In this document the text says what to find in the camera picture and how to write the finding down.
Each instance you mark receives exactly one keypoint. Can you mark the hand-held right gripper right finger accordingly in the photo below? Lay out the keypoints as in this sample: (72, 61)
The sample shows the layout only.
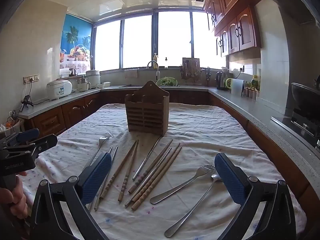
(230, 180)

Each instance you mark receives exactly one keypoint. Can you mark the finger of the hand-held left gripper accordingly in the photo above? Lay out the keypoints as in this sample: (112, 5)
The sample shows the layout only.
(46, 141)
(27, 134)

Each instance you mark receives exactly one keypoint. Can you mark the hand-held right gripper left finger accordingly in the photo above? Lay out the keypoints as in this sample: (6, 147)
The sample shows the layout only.
(96, 177)

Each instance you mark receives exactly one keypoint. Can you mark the wooden slatted utensil holder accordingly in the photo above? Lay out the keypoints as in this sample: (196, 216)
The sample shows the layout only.
(147, 120)

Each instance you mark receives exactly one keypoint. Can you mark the person's left hand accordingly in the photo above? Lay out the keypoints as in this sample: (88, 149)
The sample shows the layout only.
(17, 200)

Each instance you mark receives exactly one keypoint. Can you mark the plastic bag with oranges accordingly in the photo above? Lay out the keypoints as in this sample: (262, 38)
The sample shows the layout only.
(10, 126)

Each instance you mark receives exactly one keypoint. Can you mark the wooden chopstick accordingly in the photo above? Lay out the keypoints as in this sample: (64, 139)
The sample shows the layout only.
(158, 170)
(152, 165)
(122, 163)
(159, 175)
(129, 170)

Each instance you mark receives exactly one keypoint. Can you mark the phone on small tripod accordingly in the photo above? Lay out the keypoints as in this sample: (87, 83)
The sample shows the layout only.
(26, 101)

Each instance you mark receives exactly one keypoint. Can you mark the small metal fork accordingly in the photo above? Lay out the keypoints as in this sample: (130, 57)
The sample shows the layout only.
(102, 139)

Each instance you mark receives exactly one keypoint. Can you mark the wooden lower cabinets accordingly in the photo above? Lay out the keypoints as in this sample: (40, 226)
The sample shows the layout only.
(75, 110)

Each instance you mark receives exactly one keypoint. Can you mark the wooden cabinets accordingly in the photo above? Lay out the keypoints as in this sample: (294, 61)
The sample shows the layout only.
(75, 110)
(232, 17)

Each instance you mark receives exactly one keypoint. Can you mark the metal spoon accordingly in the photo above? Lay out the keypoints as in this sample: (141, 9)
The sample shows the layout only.
(190, 208)

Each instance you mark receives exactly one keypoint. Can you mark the white rice cooker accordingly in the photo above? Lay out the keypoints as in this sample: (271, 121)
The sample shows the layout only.
(58, 90)

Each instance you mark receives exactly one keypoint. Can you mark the large metal fork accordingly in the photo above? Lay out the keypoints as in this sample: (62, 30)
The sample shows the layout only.
(175, 188)

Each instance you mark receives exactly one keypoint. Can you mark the white dotted tablecloth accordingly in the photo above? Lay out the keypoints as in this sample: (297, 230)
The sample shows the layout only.
(200, 130)

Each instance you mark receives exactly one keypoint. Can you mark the white soy milk maker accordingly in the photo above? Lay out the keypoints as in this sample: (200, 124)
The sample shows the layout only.
(83, 86)

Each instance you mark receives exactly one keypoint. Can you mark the grey kitchen countertop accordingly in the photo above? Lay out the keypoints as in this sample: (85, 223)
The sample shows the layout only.
(262, 120)

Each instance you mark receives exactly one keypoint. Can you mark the white storage container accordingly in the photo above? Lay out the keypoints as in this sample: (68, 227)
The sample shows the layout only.
(65, 75)

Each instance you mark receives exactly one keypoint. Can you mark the white electric steamer pot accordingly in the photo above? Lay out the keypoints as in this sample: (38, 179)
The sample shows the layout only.
(93, 80)

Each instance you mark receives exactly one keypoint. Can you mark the row of spice jars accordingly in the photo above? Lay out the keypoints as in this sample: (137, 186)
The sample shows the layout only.
(250, 93)

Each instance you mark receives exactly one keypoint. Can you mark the black gas stove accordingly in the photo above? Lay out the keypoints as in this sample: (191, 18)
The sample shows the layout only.
(300, 125)

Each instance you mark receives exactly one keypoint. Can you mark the white translucent plastic jug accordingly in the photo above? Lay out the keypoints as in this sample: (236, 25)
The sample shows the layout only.
(237, 87)

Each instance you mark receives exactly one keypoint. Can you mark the green round container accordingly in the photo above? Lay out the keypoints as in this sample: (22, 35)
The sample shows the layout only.
(228, 83)

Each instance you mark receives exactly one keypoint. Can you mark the dark electric kettle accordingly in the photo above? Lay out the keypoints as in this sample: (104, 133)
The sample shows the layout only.
(220, 81)

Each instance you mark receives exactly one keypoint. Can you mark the yellow cap oil bottle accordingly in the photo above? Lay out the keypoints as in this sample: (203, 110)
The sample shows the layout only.
(255, 82)

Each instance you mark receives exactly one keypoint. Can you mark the steel kitchen sink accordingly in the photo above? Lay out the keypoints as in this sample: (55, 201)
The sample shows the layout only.
(140, 86)

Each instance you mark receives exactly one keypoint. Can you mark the palm and fruit poster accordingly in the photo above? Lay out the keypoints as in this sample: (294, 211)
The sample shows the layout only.
(75, 37)

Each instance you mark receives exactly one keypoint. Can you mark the hanging dish towel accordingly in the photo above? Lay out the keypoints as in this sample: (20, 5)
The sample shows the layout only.
(130, 73)

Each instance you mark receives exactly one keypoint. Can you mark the small bowl on windowsill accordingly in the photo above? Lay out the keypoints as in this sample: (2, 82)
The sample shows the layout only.
(225, 69)

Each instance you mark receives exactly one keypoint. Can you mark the green colander with vegetables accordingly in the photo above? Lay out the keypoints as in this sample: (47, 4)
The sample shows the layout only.
(166, 82)

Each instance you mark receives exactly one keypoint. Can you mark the dish rack with cutting board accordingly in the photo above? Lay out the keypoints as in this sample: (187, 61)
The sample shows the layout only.
(190, 67)

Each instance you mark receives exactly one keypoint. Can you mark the metal sink faucet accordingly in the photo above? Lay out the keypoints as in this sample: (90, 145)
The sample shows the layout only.
(152, 63)

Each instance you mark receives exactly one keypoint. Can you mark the yellow dish soap bottle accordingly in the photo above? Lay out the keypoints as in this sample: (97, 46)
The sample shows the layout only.
(155, 60)

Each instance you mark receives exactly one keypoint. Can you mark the kitchen window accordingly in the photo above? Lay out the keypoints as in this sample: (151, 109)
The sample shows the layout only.
(137, 42)

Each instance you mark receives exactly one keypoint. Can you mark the wooden upper cabinets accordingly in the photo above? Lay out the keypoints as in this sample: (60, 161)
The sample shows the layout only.
(232, 17)

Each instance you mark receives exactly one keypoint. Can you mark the wall power socket strip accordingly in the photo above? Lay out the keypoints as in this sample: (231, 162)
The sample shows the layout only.
(31, 78)

